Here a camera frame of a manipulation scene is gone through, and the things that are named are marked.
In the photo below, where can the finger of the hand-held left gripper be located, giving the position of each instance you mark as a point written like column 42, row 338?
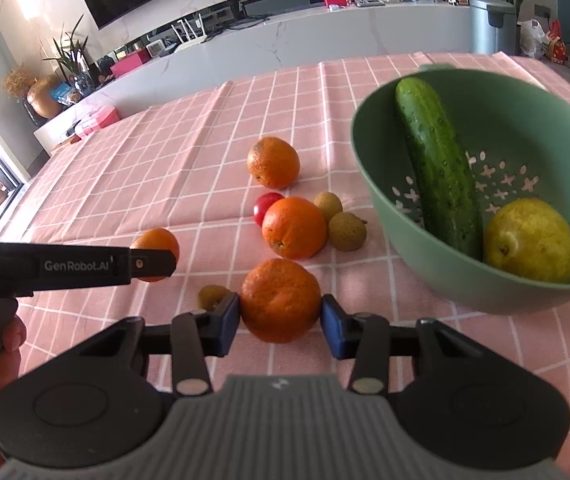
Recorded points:
column 157, row 262

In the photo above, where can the small orange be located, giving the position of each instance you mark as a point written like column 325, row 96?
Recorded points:
column 157, row 239

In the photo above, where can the grey pedal trash can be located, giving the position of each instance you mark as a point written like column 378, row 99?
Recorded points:
column 491, row 27

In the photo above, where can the pink checkered tablecloth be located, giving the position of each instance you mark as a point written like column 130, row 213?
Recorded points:
column 190, row 135

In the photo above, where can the red tomato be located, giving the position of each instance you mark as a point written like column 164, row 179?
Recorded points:
column 264, row 206

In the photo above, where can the white marble media cabinet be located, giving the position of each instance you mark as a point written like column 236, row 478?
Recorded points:
column 290, row 40

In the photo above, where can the white plastic bag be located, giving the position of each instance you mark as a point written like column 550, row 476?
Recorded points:
column 532, row 40

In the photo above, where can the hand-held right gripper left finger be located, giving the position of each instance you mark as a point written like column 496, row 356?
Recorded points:
column 228, row 322

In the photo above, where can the yellow pear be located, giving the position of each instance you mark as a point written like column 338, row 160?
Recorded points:
column 532, row 242

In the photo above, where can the magenta box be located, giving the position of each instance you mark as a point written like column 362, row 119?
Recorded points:
column 129, row 64

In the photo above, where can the brown round vase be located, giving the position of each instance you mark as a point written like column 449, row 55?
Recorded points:
column 44, row 100

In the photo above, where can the red gift bag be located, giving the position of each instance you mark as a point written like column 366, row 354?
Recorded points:
column 557, row 47

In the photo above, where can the dried flower bunch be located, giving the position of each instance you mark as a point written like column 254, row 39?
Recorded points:
column 19, row 80

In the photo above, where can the green cucumber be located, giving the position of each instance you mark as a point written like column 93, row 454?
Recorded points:
column 435, row 160

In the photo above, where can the white router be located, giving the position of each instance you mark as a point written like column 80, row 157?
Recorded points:
column 190, row 40

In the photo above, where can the large orange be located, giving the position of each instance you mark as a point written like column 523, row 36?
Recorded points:
column 293, row 227
column 280, row 302
column 273, row 162

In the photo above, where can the brown kiwi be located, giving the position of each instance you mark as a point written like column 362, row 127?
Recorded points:
column 329, row 204
column 211, row 296
column 347, row 231

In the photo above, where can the blue snack packet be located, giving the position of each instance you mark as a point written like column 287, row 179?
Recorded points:
column 60, row 94

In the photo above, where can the green plant in glass vase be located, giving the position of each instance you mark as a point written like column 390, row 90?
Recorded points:
column 76, row 57

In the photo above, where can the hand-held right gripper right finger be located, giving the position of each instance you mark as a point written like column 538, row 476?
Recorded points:
column 334, row 330

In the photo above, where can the small white clock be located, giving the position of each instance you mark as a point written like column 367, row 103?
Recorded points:
column 155, row 48

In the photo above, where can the green colander bowl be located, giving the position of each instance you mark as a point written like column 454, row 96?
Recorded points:
column 515, row 125

